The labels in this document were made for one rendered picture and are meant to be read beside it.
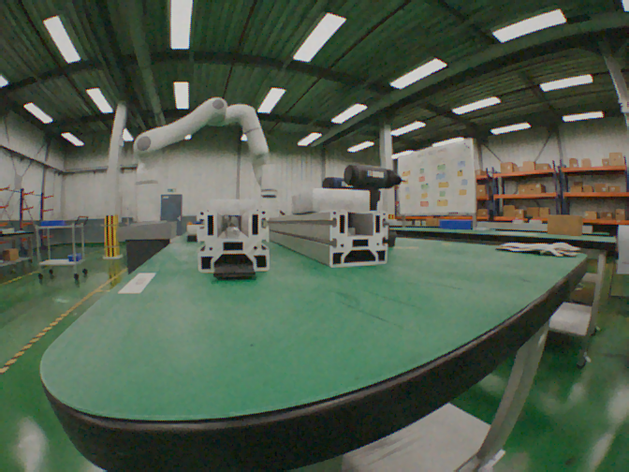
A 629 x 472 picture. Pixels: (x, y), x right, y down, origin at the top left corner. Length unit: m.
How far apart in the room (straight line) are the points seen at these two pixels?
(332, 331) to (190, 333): 0.09
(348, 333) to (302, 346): 0.03
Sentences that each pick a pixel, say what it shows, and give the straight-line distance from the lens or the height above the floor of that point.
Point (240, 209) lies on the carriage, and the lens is 0.70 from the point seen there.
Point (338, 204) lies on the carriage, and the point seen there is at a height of 0.88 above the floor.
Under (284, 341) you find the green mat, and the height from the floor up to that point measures 0.78.
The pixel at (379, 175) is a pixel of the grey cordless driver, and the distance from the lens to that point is 0.73.
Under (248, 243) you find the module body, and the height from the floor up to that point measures 0.82.
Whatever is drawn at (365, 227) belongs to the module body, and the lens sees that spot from 0.46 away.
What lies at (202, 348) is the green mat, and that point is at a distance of 0.16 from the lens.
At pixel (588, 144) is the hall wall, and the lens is 11.08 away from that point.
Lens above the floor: 0.85
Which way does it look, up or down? 3 degrees down
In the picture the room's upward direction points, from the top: straight up
